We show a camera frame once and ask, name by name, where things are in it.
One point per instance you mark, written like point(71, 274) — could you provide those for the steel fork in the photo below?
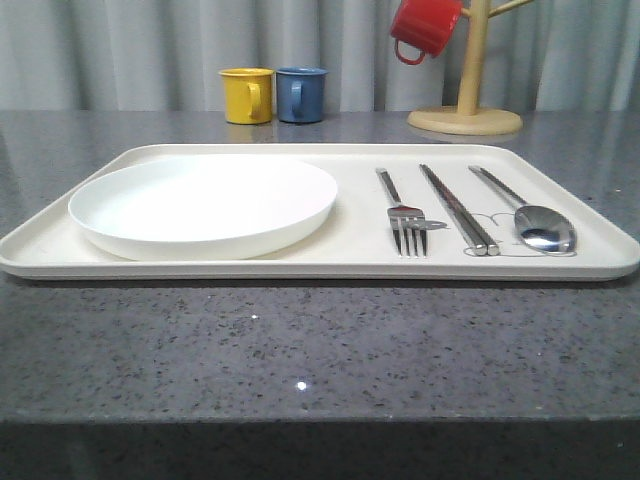
point(408, 224)

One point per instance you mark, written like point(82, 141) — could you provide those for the white round plate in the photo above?
point(204, 207)

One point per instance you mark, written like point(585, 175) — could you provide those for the steel spoon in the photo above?
point(538, 227)

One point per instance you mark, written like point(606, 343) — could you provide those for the cream rabbit tray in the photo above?
point(355, 241)

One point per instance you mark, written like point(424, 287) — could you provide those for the blue mug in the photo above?
point(300, 94)

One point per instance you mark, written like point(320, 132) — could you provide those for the yellow mug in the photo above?
point(248, 95)

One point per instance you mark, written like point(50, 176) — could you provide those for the wooden mug tree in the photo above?
point(467, 117)

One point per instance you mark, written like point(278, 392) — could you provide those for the red mug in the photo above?
point(426, 25)

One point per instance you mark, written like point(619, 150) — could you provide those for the grey curtain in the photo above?
point(167, 55)

